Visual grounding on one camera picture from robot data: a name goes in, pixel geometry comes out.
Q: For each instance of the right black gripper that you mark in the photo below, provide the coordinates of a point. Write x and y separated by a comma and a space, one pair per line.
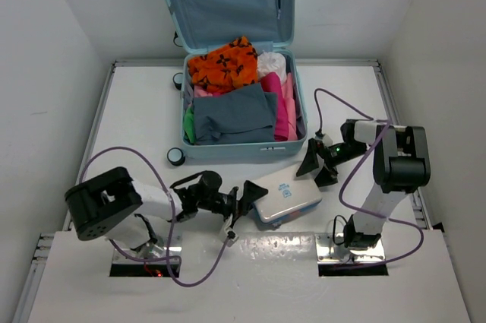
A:
325, 177

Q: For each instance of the suitcase wheel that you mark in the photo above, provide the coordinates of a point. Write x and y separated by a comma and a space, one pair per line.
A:
175, 156
177, 80

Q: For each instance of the rear suitcase wheel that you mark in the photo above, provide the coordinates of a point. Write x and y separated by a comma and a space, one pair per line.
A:
177, 80

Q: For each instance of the front suitcase wheel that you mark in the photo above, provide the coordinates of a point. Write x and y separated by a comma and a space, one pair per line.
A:
175, 156

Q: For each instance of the white plastic bag bundle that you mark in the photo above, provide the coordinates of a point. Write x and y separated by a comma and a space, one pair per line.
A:
272, 62

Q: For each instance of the orange patterned fleece cloth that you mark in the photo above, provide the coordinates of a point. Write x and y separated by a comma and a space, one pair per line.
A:
227, 68

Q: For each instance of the white first aid case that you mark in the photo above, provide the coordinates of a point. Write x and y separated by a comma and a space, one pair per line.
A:
288, 196

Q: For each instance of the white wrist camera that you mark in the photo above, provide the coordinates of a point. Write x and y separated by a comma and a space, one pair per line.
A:
319, 135
228, 236

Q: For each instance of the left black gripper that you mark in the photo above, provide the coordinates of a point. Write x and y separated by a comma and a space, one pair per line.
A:
250, 192

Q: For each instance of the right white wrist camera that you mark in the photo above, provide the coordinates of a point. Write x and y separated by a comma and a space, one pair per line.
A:
319, 135

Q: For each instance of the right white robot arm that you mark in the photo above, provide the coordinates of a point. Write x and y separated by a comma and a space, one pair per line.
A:
401, 165

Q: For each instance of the green towel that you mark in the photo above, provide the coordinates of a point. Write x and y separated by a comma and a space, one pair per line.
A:
188, 125

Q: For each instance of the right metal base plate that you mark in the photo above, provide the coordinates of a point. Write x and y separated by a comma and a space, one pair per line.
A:
331, 251

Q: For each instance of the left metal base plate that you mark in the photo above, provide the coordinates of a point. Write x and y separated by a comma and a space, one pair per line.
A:
150, 253

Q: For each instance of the pink sweatshirt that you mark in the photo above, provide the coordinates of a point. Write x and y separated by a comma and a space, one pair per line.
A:
288, 95

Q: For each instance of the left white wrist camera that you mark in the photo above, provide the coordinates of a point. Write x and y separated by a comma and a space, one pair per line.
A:
228, 236

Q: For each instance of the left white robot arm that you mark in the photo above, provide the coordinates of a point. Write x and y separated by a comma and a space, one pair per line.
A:
116, 206

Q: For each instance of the grey-blue garment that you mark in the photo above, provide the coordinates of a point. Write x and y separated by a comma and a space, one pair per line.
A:
243, 116

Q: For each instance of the light blue hardshell suitcase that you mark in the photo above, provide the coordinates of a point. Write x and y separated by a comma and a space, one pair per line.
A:
205, 25

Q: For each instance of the metal base plate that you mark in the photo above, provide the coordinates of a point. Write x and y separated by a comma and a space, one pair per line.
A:
150, 253
331, 251

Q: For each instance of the magenta cloth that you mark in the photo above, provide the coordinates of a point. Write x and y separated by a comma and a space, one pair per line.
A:
271, 85

